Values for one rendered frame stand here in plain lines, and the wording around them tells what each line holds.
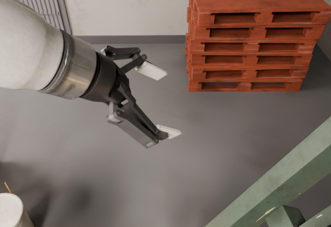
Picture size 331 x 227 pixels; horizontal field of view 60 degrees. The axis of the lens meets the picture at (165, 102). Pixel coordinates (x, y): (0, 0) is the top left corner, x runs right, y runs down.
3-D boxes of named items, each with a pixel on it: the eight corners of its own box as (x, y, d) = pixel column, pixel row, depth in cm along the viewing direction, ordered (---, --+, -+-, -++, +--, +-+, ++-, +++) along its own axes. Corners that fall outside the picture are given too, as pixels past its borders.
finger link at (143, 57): (106, 87, 49) (101, 81, 49) (134, 67, 59) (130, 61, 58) (121, 77, 47) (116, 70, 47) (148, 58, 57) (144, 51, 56)
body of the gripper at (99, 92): (65, 61, 47) (109, 78, 54) (68, 107, 43) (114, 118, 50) (94, 36, 43) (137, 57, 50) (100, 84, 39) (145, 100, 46)
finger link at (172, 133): (158, 123, 51) (159, 127, 50) (181, 130, 56) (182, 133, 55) (146, 130, 52) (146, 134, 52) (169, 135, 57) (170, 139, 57)
